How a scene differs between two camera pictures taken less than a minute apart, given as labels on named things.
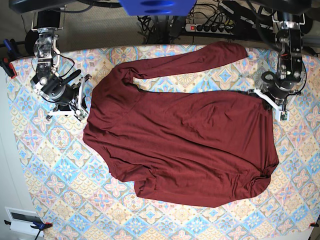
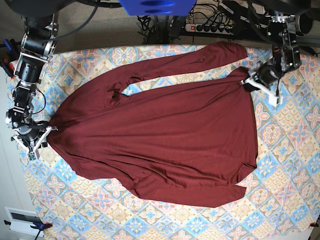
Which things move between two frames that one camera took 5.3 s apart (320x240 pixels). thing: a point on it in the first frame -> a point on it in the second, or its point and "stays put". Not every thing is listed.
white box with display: x=21 y=219 stays put
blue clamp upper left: x=11 y=55 stays put
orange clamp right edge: x=313 y=224 stays put
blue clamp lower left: x=39 y=226 stays put
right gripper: x=282 y=100 -> x=264 y=76
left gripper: x=68 y=100 -> x=30 y=136
